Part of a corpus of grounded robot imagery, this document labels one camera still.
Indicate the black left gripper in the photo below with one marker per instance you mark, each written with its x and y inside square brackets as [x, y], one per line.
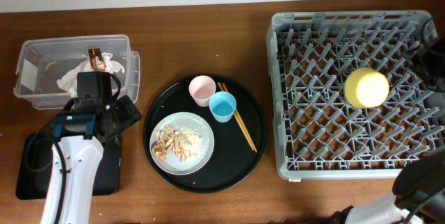
[127, 111]

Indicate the wooden chopstick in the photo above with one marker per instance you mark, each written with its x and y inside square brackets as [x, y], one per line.
[223, 87]
[244, 130]

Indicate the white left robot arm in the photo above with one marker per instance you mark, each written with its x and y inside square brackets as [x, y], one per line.
[79, 134]

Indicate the grey dishwasher rack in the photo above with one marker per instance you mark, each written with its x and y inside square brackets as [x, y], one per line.
[318, 134]

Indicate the grey round plate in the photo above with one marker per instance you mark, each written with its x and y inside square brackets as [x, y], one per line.
[172, 165]

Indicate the yellow plastic bowl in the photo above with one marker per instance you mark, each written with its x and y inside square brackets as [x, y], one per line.
[366, 88]

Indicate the food scraps and rice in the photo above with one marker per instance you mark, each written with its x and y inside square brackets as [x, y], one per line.
[184, 143]

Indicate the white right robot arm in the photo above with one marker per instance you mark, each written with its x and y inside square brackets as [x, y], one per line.
[418, 191]

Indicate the clear plastic waste bin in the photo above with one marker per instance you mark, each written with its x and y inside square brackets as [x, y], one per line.
[42, 62]

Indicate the pink plastic cup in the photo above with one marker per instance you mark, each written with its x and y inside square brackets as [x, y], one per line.
[201, 89]

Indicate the round black serving tray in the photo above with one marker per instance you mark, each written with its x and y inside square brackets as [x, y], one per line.
[232, 159]

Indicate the light blue plastic cup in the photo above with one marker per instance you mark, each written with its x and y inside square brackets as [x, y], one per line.
[222, 106]

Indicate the gold brown snack wrapper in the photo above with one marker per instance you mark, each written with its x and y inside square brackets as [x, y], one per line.
[96, 60]

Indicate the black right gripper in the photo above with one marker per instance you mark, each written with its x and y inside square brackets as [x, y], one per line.
[421, 59]

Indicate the black rectangular waste tray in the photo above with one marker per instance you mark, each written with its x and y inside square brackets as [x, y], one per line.
[34, 185]

